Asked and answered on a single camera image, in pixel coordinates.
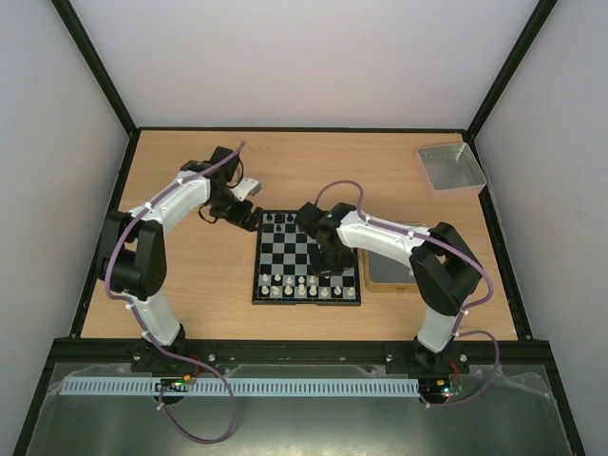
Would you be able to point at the metal base plate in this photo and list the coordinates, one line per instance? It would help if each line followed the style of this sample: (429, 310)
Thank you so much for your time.
(510, 412)

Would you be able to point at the yellow metal tin box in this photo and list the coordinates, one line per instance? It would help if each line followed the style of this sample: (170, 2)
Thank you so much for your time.
(385, 275)

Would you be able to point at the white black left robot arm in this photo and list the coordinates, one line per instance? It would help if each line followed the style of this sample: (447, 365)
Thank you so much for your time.
(131, 258)

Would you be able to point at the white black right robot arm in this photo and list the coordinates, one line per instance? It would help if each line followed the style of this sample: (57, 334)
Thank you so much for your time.
(442, 265)

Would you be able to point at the empty metal tin lid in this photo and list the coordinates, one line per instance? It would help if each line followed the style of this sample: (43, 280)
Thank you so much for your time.
(450, 171)

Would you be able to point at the black white chess board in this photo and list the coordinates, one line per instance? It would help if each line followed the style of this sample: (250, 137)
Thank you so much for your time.
(283, 249)

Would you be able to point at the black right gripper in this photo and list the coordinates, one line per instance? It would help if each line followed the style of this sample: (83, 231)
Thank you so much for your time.
(330, 259)

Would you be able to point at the white slotted cable duct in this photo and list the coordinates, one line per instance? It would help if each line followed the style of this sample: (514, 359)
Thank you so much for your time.
(241, 387)

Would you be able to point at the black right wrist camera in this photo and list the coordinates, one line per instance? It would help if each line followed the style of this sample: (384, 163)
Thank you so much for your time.
(307, 218)

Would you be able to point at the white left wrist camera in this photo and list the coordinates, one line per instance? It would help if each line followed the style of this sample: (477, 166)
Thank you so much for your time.
(246, 188)

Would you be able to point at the black aluminium frame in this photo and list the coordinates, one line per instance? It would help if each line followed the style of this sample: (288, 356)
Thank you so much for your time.
(524, 350)

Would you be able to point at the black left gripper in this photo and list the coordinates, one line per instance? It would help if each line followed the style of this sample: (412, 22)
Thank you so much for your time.
(240, 218)

